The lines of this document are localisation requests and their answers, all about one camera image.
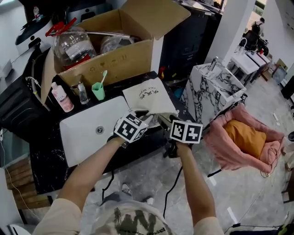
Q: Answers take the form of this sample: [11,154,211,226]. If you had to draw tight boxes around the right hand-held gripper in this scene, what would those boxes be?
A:
[158,114,204,159]

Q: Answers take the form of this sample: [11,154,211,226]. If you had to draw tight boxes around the person's printed white t-shirt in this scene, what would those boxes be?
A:
[33,199,225,235]

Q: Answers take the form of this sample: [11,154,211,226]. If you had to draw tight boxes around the person's left shoe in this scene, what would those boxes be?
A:
[121,183,133,196]

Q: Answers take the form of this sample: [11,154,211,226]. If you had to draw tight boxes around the thin white cable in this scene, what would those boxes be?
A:
[0,134,31,212]

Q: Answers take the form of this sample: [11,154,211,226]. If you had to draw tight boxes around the chrome faucet on marble cabinet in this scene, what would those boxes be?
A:
[210,56,220,71]

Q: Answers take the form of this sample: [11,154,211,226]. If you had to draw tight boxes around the person's grey trousers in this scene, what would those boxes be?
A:
[100,191,148,207]

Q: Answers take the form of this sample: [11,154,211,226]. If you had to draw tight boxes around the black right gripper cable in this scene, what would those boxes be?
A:
[162,166,184,219]

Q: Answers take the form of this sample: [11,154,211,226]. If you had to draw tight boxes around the black appliance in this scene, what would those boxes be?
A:
[0,75,51,139]

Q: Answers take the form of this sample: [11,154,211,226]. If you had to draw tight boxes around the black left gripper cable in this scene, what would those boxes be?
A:
[101,169,116,205]

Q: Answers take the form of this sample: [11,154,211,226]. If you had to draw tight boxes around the white table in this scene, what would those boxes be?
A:
[246,51,271,70]
[230,52,262,80]

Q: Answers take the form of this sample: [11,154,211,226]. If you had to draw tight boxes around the metal tube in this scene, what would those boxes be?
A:
[85,30,139,41]

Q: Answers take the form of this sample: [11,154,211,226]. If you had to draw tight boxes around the wooden boards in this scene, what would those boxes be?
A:
[4,157,51,210]

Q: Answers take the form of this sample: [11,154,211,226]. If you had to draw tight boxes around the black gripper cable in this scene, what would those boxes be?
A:
[162,166,184,219]
[101,169,116,205]

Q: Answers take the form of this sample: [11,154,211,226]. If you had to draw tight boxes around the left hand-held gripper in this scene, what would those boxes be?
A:
[113,109,155,148]

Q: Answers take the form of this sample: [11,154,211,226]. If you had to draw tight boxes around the small clear drink bottle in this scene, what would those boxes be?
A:
[33,6,42,22]

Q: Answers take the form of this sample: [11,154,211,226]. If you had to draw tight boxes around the tall black cabinet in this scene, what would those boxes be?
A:
[158,6,223,81]

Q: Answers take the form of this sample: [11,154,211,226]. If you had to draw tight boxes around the person's left forearm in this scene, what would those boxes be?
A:
[56,137,125,214]

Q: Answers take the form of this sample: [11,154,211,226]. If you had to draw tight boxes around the white and black device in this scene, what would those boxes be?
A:
[14,13,55,56]

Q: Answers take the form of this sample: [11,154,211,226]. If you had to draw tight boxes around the person's right forearm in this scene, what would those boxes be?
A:
[176,143,217,227]

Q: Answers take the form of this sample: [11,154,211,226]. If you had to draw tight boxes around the clear plastic bag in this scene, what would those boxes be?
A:
[100,35,136,55]

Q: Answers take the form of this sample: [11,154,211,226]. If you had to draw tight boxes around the pink shower gel bottle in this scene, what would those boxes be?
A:
[51,82,75,113]

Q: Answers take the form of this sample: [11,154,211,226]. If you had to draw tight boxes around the marble pattern sink cabinet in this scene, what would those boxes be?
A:
[184,62,247,126]

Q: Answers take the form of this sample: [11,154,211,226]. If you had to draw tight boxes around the cream cloth bag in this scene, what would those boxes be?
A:
[122,77,180,129]

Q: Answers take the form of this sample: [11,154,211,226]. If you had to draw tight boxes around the white sink basin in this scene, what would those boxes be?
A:
[59,95,132,168]

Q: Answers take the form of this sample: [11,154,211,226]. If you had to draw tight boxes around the brown cardboard box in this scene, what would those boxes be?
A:
[40,0,192,106]

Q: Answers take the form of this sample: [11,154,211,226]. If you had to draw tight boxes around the orange cushion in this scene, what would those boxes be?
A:
[223,119,267,161]

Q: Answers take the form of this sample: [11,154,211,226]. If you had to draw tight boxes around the green plastic cup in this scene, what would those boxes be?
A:
[91,82,106,101]

